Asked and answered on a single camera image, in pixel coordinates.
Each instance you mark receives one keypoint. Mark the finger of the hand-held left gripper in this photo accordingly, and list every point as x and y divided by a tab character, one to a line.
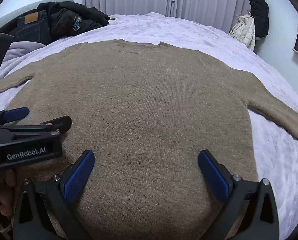
56	123
16	113

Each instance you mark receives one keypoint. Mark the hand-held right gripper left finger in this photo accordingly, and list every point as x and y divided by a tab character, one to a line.
79	177

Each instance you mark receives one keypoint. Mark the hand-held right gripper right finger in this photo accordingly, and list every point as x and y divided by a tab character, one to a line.
214	177

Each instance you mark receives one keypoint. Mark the beige knit sweater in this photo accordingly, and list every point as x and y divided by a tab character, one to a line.
149	100

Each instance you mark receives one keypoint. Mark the person's left hand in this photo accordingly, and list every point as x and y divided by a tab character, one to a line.
6	195

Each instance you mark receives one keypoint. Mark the dark blue jeans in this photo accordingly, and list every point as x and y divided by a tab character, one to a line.
33	28

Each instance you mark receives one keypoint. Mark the black padded jacket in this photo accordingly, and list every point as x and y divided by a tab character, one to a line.
71	15

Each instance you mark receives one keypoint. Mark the white hanging puffer jacket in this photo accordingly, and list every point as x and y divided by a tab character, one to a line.
245	31

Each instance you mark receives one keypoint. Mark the lilac fleece blanket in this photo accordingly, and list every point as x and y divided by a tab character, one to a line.
189	30

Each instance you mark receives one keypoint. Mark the black hanging jacket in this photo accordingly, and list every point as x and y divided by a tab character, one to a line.
260	15

